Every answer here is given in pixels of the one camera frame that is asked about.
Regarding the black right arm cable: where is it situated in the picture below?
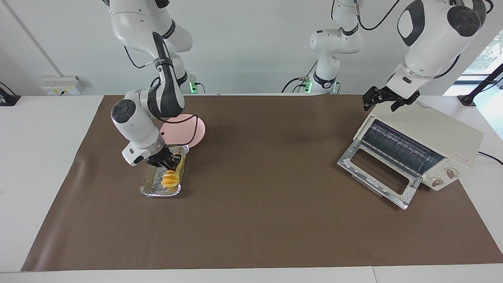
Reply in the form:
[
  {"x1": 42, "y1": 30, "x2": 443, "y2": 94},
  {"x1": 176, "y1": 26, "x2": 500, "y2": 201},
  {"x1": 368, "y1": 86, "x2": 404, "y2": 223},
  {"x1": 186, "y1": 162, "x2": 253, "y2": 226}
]
[{"x1": 124, "y1": 45, "x2": 199, "y2": 147}]

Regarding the black desk clamp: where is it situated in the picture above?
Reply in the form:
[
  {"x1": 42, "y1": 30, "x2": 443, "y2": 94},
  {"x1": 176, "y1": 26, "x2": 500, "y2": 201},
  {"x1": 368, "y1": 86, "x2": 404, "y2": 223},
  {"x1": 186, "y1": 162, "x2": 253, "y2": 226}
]
[{"x1": 0, "y1": 82, "x2": 21, "y2": 107}]

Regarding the brown table mat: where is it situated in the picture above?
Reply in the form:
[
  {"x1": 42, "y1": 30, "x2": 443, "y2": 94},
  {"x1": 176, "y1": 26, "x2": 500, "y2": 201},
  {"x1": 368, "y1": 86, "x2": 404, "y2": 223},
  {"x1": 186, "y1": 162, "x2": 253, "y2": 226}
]
[{"x1": 21, "y1": 94, "x2": 503, "y2": 272}]

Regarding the yellow sliced bread loaf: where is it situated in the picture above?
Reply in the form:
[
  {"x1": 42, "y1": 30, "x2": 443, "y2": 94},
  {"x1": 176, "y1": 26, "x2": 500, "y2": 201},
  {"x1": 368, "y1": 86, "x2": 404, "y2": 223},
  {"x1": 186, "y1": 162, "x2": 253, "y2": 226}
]
[{"x1": 161, "y1": 155, "x2": 185, "y2": 188}]

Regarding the black oven power cable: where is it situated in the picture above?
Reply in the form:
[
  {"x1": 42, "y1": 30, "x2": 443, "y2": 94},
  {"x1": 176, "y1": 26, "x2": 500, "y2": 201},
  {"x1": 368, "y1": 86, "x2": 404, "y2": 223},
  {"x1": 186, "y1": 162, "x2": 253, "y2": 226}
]
[{"x1": 478, "y1": 151, "x2": 503, "y2": 165}]

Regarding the silver glass oven door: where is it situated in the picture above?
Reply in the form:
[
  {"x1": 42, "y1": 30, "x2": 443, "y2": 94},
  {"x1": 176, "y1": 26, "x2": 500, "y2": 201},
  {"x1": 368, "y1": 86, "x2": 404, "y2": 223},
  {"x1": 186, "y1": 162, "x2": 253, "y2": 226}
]
[{"x1": 337, "y1": 140, "x2": 422, "y2": 210}]

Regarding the white wall socket box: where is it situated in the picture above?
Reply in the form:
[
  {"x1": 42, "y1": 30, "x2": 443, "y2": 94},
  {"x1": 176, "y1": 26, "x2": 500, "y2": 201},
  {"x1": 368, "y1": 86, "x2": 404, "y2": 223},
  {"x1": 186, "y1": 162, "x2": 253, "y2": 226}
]
[{"x1": 42, "y1": 75, "x2": 84, "y2": 96}]

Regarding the black base cable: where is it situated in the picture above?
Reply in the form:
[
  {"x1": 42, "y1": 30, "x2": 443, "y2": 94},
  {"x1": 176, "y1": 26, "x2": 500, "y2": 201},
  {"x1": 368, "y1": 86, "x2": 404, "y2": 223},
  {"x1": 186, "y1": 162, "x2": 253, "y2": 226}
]
[{"x1": 281, "y1": 59, "x2": 319, "y2": 94}]

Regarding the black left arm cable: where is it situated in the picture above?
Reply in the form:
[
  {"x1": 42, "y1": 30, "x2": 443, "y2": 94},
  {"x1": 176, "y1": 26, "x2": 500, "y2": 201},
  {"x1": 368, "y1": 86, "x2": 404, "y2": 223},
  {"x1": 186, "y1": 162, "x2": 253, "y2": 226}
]
[{"x1": 352, "y1": 0, "x2": 402, "y2": 32}]

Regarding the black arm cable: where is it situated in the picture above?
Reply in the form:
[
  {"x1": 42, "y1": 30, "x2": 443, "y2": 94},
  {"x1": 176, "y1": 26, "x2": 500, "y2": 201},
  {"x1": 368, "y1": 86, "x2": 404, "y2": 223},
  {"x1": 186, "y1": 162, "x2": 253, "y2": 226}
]
[
  {"x1": 352, "y1": 0, "x2": 402, "y2": 32},
  {"x1": 124, "y1": 45, "x2": 199, "y2": 147}
]

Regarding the aluminium foil tray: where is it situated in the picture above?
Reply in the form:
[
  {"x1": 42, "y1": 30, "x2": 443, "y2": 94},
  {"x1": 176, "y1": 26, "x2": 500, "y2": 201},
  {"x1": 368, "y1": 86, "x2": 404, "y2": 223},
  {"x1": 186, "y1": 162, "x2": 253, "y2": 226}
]
[{"x1": 139, "y1": 145, "x2": 189, "y2": 197}]

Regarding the window with green outdoors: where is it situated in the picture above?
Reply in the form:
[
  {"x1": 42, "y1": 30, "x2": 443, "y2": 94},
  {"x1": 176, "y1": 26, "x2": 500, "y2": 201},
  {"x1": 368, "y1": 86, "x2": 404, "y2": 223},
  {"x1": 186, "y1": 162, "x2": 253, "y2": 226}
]
[{"x1": 462, "y1": 29, "x2": 503, "y2": 85}]

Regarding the pink round plate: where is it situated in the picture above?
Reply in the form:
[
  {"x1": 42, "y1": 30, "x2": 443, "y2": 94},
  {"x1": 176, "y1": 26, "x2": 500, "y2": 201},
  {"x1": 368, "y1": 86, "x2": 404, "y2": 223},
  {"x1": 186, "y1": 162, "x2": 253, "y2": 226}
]
[{"x1": 160, "y1": 114, "x2": 206, "y2": 149}]

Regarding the cream toaster oven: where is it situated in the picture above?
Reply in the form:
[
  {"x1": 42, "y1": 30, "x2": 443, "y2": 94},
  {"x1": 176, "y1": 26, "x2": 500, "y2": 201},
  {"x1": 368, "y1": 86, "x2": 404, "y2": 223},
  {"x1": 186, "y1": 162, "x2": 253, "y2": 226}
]
[{"x1": 353, "y1": 100, "x2": 484, "y2": 191}]

